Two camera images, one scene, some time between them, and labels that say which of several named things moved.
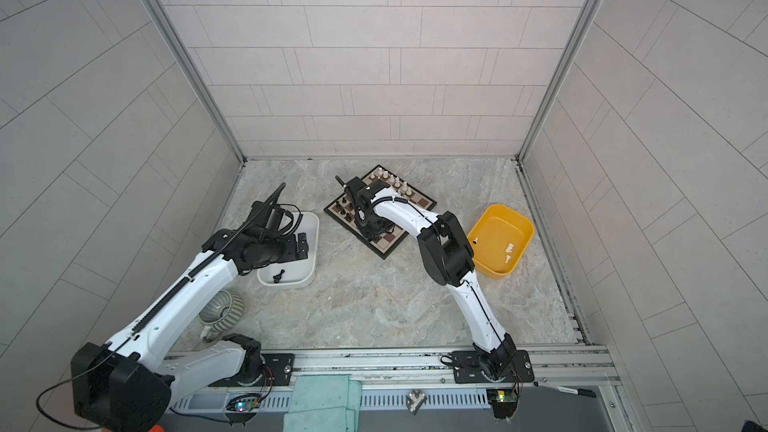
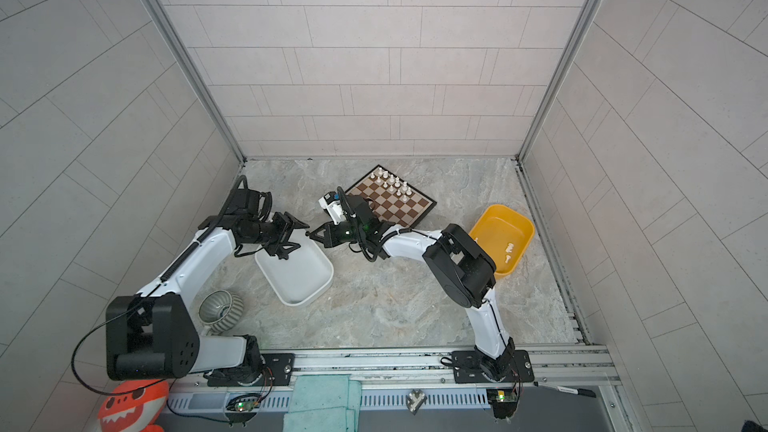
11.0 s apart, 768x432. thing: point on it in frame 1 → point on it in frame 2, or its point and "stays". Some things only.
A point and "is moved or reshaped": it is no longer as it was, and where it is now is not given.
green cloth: (324, 403) stays
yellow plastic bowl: (499, 238) stays
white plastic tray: (296, 272) is moved or reshaped
